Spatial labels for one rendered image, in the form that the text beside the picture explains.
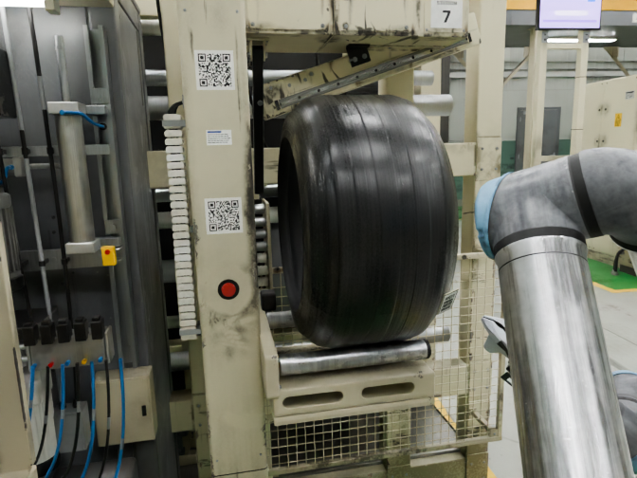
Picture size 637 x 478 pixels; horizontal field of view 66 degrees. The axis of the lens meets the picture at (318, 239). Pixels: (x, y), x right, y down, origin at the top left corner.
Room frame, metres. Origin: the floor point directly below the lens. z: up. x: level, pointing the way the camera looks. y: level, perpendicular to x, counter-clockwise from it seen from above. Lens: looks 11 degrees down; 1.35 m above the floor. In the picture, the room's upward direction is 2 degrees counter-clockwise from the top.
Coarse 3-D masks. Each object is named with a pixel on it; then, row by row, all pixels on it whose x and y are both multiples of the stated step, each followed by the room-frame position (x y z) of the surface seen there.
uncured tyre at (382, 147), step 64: (320, 128) 0.95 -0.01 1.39; (384, 128) 0.95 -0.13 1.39; (320, 192) 0.88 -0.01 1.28; (384, 192) 0.88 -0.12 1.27; (448, 192) 0.92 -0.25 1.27; (320, 256) 0.87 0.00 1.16; (384, 256) 0.86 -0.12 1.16; (448, 256) 0.90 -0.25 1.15; (320, 320) 0.92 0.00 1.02; (384, 320) 0.91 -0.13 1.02
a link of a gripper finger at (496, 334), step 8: (488, 320) 0.90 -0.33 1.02; (488, 328) 0.89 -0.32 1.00; (496, 328) 0.88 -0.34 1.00; (488, 336) 0.89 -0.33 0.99; (496, 336) 0.87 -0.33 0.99; (504, 336) 0.88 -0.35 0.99; (488, 344) 0.90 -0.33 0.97; (496, 344) 0.89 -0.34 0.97; (496, 352) 0.89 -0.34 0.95; (504, 352) 0.88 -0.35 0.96
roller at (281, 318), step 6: (270, 312) 1.25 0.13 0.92; (276, 312) 1.25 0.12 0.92; (282, 312) 1.25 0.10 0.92; (288, 312) 1.25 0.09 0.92; (270, 318) 1.23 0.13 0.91; (276, 318) 1.23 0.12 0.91; (282, 318) 1.24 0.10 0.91; (288, 318) 1.24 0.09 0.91; (270, 324) 1.23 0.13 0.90; (276, 324) 1.23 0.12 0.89; (282, 324) 1.23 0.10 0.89; (288, 324) 1.24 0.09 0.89; (294, 324) 1.24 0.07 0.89
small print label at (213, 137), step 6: (210, 132) 1.00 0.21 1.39; (216, 132) 1.01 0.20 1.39; (222, 132) 1.01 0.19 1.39; (228, 132) 1.01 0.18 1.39; (210, 138) 1.00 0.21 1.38; (216, 138) 1.01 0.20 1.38; (222, 138) 1.01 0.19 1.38; (228, 138) 1.01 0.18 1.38; (210, 144) 1.00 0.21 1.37; (216, 144) 1.01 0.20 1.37; (222, 144) 1.01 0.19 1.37; (228, 144) 1.01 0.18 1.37
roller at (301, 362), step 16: (304, 352) 0.99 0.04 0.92; (320, 352) 0.99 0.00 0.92; (336, 352) 0.99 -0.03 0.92; (352, 352) 0.99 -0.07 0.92; (368, 352) 0.99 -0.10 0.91; (384, 352) 1.00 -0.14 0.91; (400, 352) 1.00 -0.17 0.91; (416, 352) 1.01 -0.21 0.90; (288, 368) 0.95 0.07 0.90; (304, 368) 0.96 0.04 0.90; (320, 368) 0.97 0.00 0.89; (336, 368) 0.98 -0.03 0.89
